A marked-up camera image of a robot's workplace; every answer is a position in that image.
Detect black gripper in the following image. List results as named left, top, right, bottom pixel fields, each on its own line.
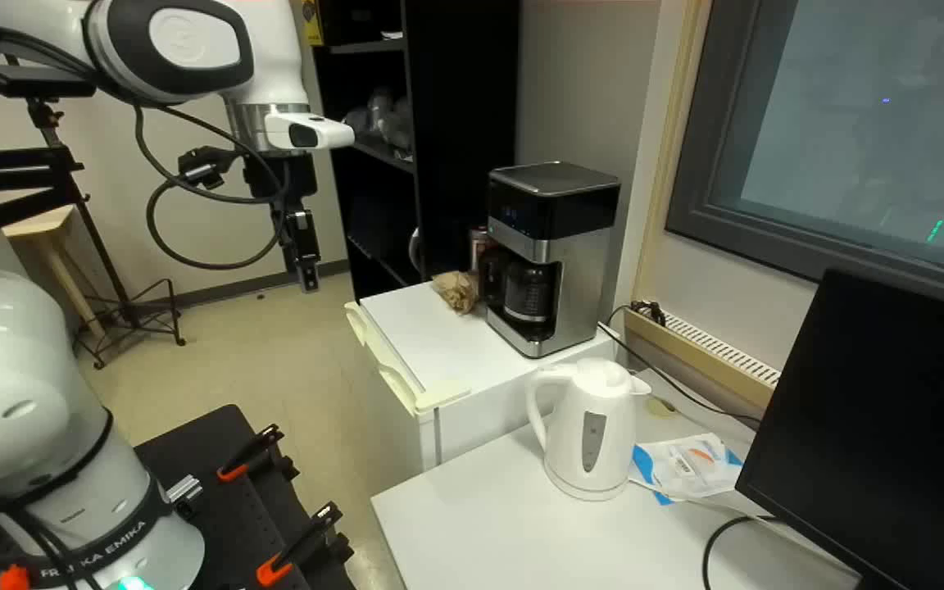
left=268, top=149, right=326, bottom=296

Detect black silver coffeemaker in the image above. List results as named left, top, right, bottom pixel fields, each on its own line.
left=480, top=158, right=622, bottom=361

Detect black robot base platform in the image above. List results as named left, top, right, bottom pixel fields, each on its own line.
left=0, top=404, right=358, bottom=590

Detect white mini fridge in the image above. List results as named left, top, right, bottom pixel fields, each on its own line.
left=342, top=276, right=620, bottom=474

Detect crumpled brown paper bag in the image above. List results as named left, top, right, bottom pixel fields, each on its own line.
left=431, top=269, right=485, bottom=318

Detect clear plastic bag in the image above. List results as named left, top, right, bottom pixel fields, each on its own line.
left=342, top=86, right=418, bottom=158

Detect black orange clamp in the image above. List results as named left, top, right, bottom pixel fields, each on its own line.
left=254, top=497, right=347, bottom=590
left=212, top=423, right=290, bottom=488

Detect black shelf unit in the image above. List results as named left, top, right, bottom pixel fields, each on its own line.
left=308, top=0, right=525, bottom=305

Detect black tripod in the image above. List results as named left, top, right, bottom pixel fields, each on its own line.
left=0, top=93, right=189, bottom=371

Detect wooden stool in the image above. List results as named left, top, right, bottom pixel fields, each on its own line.
left=0, top=203, right=107, bottom=341

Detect white electric kettle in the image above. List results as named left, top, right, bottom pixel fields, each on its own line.
left=520, top=358, right=652, bottom=500

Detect wooden baseboard heater cover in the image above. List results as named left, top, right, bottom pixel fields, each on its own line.
left=620, top=307, right=785, bottom=423

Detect blue white plastic packet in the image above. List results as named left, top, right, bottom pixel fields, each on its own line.
left=631, top=431, right=749, bottom=508

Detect grey framed window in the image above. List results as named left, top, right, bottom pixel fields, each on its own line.
left=666, top=0, right=944, bottom=313

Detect black computer monitor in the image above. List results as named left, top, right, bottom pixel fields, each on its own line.
left=732, top=266, right=944, bottom=590

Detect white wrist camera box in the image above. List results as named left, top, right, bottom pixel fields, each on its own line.
left=262, top=105, right=358, bottom=155

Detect black camera on tripod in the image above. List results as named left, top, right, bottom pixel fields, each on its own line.
left=0, top=61, right=98, bottom=105

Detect black coffeemaker power cord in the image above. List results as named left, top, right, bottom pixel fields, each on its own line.
left=596, top=299, right=764, bottom=431

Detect black monitor cable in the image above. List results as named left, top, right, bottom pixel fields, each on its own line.
left=699, top=511, right=764, bottom=582

